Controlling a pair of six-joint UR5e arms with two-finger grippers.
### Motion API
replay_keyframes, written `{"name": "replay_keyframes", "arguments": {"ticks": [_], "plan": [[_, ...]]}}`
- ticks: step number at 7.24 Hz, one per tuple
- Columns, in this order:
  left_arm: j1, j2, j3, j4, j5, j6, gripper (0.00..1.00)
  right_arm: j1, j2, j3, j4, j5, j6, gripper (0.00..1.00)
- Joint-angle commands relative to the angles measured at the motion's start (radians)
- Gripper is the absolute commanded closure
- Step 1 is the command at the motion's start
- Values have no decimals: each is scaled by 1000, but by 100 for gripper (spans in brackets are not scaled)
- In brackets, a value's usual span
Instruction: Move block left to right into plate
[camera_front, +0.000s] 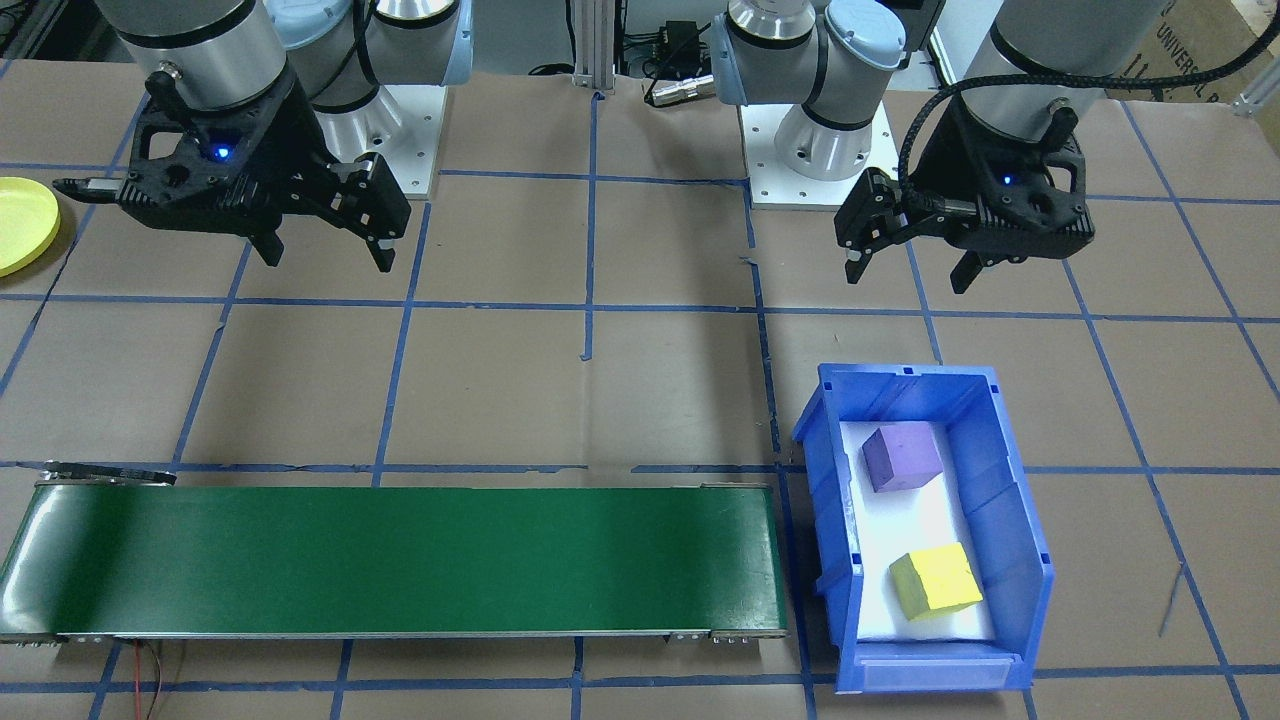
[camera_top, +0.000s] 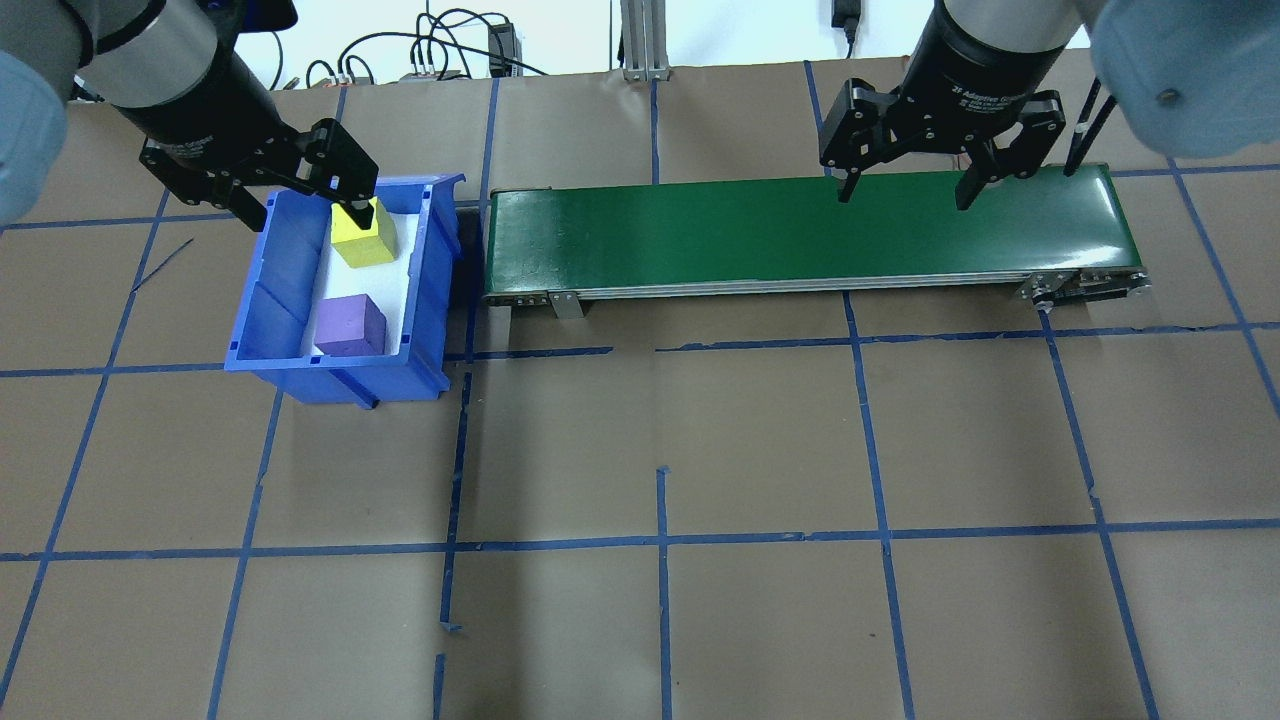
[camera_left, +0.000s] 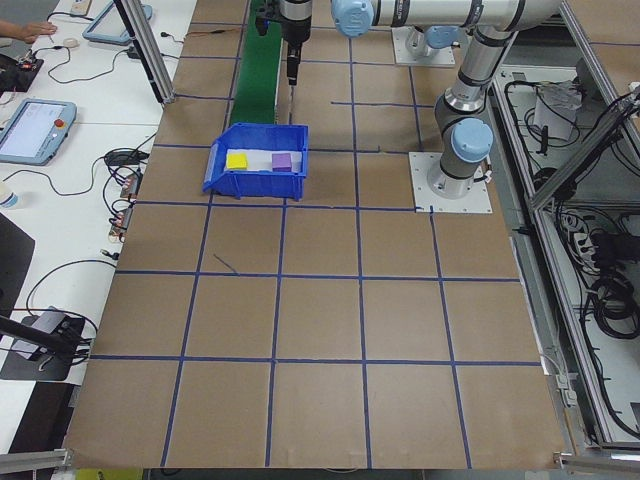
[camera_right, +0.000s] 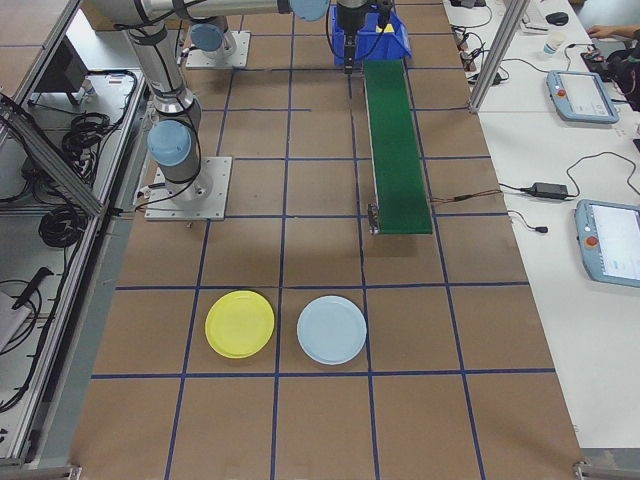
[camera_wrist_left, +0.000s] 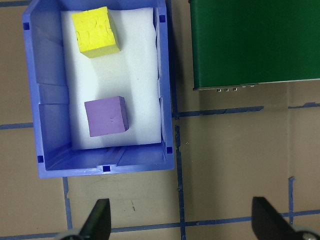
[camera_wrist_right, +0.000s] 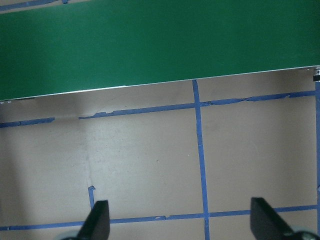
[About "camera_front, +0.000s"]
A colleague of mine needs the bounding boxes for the purple foam block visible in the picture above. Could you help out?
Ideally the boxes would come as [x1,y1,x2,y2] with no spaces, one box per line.
[862,424,945,494]

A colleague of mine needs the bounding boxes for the yellow foam block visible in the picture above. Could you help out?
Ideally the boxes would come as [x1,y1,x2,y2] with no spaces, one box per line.
[889,543,984,622]

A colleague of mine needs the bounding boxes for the yellow plate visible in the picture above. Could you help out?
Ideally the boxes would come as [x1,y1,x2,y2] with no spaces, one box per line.
[0,177,61,278]

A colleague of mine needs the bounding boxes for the black box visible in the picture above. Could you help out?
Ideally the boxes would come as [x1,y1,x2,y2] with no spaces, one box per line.
[885,0,946,46]

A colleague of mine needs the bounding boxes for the silver cylindrical connector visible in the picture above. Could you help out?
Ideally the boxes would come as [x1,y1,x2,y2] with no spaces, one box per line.
[645,75,716,106]

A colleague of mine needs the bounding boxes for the blue plastic storage bin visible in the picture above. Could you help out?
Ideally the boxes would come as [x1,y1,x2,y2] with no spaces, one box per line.
[792,362,1056,695]

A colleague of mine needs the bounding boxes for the black power adapter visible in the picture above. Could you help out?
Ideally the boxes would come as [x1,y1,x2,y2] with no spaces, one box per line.
[660,20,706,71]

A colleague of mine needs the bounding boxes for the white foam pad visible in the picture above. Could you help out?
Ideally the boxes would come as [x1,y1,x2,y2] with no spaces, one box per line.
[838,420,998,643]

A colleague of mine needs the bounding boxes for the brown cardboard box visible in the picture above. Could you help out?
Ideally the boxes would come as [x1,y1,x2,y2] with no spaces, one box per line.
[1115,0,1280,106]

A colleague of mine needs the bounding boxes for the green conveyor belt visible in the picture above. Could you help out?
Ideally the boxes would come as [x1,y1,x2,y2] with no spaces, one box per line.
[0,483,789,643]

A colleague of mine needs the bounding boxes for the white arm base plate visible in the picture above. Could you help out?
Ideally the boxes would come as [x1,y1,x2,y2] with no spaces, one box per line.
[380,85,446,200]
[738,103,896,211]

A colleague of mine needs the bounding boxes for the black braided cable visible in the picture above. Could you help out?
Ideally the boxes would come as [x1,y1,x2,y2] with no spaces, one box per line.
[897,40,1280,191]

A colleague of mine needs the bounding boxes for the red and black wires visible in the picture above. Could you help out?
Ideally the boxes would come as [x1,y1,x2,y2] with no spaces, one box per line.
[135,640,171,720]

